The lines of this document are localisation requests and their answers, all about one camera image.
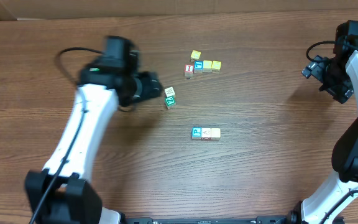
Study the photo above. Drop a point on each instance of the white sketch block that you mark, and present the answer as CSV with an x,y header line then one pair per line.
x,y
169,92

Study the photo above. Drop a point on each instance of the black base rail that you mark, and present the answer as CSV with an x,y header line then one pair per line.
x,y
278,219

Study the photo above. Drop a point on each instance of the yellow letter K block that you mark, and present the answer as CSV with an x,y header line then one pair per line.
x,y
215,133

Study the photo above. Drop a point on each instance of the blue letter block in row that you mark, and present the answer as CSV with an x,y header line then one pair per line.
x,y
198,67

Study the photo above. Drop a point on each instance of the yellow block in row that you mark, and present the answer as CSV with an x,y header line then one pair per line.
x,y
207,66

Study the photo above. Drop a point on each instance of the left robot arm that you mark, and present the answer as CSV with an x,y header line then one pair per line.
x,y
62,191

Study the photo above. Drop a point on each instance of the blue letter P block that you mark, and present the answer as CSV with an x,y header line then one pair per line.
x,y
196,132

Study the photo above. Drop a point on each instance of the yellow block row end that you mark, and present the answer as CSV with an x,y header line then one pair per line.
x,y
216,66

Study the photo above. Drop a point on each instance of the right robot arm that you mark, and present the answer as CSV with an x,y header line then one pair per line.
x,y
341,187

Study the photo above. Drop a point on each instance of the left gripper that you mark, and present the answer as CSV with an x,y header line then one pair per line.
x,y
151,87

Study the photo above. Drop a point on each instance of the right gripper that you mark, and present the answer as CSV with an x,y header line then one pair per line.
x,y
331,79

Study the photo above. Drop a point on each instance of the red letter I block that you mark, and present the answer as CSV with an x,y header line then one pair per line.
x,y
189,70

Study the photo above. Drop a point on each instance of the green letter Z block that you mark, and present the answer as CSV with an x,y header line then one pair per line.
x,y
170,102

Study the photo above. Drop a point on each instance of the yellow block far top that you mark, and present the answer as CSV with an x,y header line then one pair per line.
x,y
195,55

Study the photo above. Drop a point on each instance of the white ice cream block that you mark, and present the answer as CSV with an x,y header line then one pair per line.
x,y
206,133

